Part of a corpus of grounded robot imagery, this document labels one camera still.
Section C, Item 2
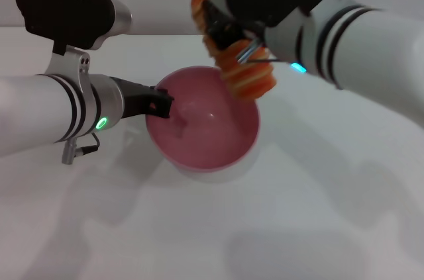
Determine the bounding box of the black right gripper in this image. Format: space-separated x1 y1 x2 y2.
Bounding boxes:
201 0 266 52

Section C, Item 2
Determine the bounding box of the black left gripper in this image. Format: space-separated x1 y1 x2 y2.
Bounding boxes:
108 75 176 120

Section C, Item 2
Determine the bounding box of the pink plastic bowl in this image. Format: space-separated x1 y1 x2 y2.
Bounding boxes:
144 65 262 184

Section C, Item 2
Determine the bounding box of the orange striped bread loaf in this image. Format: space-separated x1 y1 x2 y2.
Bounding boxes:
191 0 278 101

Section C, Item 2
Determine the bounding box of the grey right wrist cable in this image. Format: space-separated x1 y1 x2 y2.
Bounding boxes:
235 40 283 65

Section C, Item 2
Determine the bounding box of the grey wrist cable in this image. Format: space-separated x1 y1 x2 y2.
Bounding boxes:
60 132 101 165
235 40 283 65

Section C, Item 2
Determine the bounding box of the grey left wrist cable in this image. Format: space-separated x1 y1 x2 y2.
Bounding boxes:
60 132 101 165

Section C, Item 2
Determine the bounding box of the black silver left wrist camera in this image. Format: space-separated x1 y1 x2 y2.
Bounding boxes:
15 0 134 95

